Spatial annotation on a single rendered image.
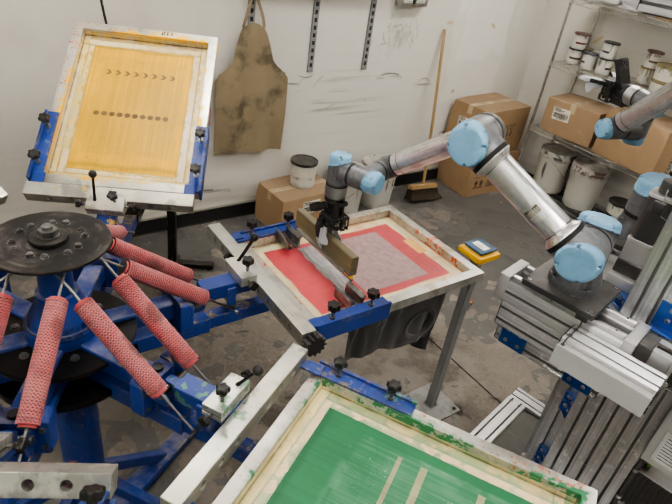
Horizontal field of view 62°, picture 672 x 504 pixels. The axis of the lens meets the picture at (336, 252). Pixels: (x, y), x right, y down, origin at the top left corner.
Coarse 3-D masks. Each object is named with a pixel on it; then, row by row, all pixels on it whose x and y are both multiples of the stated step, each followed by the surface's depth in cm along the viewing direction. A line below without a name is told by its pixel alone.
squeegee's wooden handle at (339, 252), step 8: (296, 216) 211; (304, 216) 206; (312, 216) 206; (296, 224) 212; (304, 224) 207; (312, 224) 203; (312, 232) 204; (328, 232) 198; (328, 240) 196; (336, 240) 195; (328, 248) 197; (336, 248) 193; (344, 248) 191; (336, 256) 194; (344, 256) 190; (352, 256) 188; (344, 264) 191; (352, 264) 188; (352, 272) 190
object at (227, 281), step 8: (200, 280) 181; (208, 280) 182; (216, 280) 182; (224, 280) 183; (232, 280) 184; (208, 288) 178; (216, 288) 179; (224, 288) 181; (240, 288) 185; (248, 288) 187; (216, 296) 181; (224, 296) 183
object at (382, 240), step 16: (384, 224) 248; (352, 240) 232; (368, 240) 234; (384, 240) 236; (400, 240) 238; (272, 256) 214; (288, 256) 216; (368, 256) 223; (288, 272) 207; (304, 272) 208; (320, 272) 209
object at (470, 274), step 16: (384, 208) 253; (352, 224) 243; (400, 224) 248; (416, 224) 244; (272, 240) 221; (432, 240) 234; (256, 256) 206; (448, 256) 227; (272, 272) 199; (464, 272) 216; (480, 272) 218; (288, 288) 193; (416, 288) 203; (432, 288) 204; (448, 288) 209; (400, 304) 196
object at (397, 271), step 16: (384, 256) 225; (400, 256) 227; (416, 256) 228; (368, 272) 214; (384, 272) 215; (400, 272) 217; (416, 272) 218; (432, 272) 220; (448, 272) 221; (304, 288) 200; (320, 288) 201; (368, 288) 205; (384, 288) 206; (400, 288) 208; (320, 304) 193
